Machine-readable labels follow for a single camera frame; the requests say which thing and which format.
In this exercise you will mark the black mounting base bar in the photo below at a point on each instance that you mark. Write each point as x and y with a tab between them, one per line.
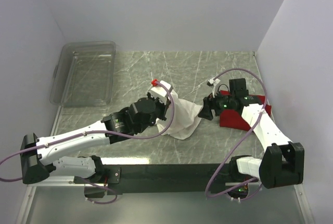
151	178

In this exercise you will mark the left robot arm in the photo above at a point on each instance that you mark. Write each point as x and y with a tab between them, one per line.
45	155

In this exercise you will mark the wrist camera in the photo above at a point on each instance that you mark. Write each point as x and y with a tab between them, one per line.
214	83
159	89

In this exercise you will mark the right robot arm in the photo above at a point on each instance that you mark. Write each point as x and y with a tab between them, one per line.
283	160

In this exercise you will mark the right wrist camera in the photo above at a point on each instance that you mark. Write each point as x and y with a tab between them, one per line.
214	83

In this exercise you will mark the clear plastic bin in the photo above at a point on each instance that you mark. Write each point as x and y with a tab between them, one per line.
84	74

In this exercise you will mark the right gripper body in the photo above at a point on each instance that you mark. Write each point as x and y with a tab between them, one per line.
219	103

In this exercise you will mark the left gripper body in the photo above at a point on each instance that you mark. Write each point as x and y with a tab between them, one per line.
160	112

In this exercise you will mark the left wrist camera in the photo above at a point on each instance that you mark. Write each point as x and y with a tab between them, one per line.
159	89

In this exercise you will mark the white Coca-Cola t-shirt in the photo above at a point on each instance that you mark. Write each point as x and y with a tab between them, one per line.
185	119

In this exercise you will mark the folded red t-shirt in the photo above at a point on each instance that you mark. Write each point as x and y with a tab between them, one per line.
231	119

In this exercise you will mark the aluminium rail frame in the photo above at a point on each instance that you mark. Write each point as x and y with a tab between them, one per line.
31	190

